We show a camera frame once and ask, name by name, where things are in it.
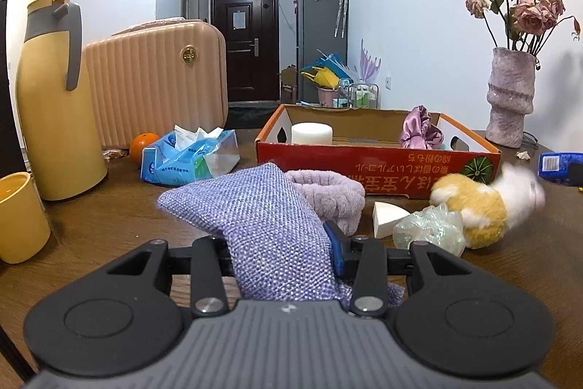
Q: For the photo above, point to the brown snack piece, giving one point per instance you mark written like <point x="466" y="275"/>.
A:
<point x="116" y="154"/>

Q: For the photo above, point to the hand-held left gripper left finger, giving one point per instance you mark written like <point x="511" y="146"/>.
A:
<point x="207" y="261"/>

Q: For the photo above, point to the dark brown entrance door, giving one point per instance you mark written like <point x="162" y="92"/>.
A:
<point x="241" y="65"/>

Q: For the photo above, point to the brown cardboard box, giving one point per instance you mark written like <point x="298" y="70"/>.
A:
<point x="289" y="86"/>

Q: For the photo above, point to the black bag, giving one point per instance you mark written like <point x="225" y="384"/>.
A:
<point x="250" y="118"/>

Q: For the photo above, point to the white wedge sponge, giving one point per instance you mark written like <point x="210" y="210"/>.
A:
<point x="385" y="220"/>

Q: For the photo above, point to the pink textured vase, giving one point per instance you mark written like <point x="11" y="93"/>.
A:
<point x="510" y="97"/>

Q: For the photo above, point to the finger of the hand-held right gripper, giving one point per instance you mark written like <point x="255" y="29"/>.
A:
<point x="553" y="165"/>

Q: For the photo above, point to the lilac fluffy headband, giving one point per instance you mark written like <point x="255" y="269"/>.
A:
<point x="337" y="193"/>

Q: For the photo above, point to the iridescent plastic wrap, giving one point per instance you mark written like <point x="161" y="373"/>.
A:
<point x="428" y="229"/>

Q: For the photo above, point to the folded clear umbrella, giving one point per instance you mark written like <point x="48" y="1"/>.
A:
<point x="341" y="6"/>

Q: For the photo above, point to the metal trolley rack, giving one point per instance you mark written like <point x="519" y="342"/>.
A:
<point x="362" y="95"/>

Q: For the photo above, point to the red cardboard box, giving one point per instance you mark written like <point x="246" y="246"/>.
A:
<point x="364" y="170"/>

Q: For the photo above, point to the pile of coloured hangers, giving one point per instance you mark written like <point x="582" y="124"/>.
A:
<point x="325" y="72"/>

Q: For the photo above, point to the white paper notice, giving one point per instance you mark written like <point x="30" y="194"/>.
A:
<point x="239" y="20"/>

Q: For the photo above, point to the pink ribbed suitcase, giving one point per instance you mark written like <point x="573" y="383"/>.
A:
<point x="145" y="97"/>

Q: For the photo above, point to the yellow thermos jug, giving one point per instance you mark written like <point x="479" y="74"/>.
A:
<point x="59" y="134"/>

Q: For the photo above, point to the eyeglasses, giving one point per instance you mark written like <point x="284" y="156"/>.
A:
<point x="530" y="139"/>

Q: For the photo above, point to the yellow mug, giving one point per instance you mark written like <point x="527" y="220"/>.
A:
<point x="22" y="225"/>

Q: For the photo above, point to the pink bucket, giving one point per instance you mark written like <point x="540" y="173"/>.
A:
<point x="327" y="96"/>

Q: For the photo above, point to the yellow and white plush toy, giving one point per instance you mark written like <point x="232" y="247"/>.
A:
<point x="473" y="206"/>

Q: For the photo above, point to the blue tissue pack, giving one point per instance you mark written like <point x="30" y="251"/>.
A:
<point x="182" y="165"/>

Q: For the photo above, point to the grey metal cabinet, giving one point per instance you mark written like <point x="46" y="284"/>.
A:
<point x="309" y="33"/>

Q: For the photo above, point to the purple woven pouch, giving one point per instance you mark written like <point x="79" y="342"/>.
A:
<point x="273" y="225"/>

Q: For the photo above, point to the pink satin scrunchie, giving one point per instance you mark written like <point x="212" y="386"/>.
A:
<point x="419" y="129"/>

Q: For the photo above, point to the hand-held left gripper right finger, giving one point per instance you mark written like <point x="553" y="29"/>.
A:
<point x="336" y="250"/>

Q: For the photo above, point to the white round sponge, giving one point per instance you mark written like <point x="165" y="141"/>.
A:
<point x="312" y="134"/>

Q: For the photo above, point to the orange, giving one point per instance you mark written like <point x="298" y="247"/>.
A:
<point x="141" y="147"/>

